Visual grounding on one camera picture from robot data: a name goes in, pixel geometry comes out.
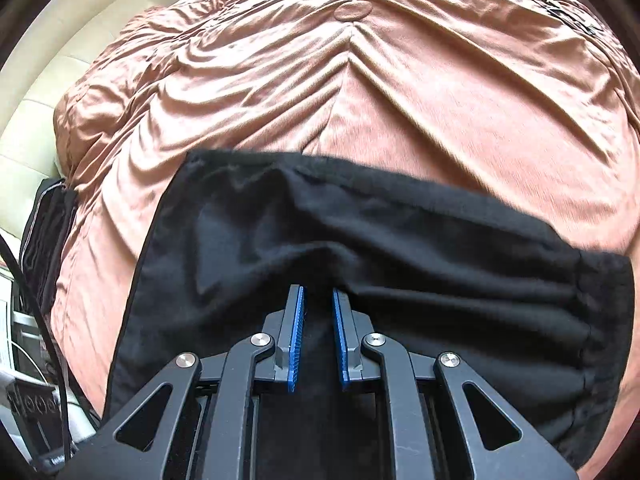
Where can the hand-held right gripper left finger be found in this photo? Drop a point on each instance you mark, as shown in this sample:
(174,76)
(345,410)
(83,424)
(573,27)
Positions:
(297,340)

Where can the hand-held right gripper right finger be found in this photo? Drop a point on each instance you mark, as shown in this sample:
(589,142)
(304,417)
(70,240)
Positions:
(340,340)

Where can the black pants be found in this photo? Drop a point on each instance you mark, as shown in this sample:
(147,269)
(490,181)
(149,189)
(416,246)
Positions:
(400,240)

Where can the brown blanket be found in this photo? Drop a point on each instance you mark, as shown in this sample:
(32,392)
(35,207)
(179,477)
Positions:
(400,85)

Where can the stack of folded black clothes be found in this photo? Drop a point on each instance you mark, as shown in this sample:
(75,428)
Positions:
(47,240)

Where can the white drawer unit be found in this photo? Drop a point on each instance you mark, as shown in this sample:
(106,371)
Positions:
(20,330)

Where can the cream padded headboard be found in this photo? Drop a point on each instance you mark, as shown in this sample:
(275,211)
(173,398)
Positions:
(40,125)

